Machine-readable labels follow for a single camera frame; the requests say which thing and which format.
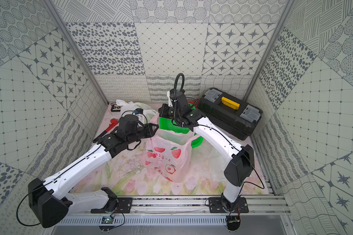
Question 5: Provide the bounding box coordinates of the green plastic basket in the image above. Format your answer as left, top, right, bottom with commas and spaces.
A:
159, 117, 204, 148

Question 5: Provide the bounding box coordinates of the pink plastic bag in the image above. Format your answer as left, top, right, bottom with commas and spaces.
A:
140, 128, 203, 183

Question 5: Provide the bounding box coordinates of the white plastic bag lemon print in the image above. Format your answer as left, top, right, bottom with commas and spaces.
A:
208, 146, 228, 184

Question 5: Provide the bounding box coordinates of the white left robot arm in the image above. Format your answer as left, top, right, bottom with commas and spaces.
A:
28, 115, 159, 228

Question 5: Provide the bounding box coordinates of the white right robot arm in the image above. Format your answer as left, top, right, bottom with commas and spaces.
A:
158, 89, 255, 212

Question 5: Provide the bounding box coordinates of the red plastic bag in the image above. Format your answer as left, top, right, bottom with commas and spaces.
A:
188, 100, 199, 108

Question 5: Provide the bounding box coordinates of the red pipe wrench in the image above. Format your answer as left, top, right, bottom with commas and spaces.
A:
93, 118, 119, 143

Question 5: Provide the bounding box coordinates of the black smartphone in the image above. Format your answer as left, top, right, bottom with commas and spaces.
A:
110, 104, 121, 112

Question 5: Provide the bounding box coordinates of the black toolbox yellow latch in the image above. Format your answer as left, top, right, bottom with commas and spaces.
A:
198, 88, 263, 141

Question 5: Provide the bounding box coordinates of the black corrugated cable hose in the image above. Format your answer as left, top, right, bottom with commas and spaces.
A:
173, 73, 185, 95

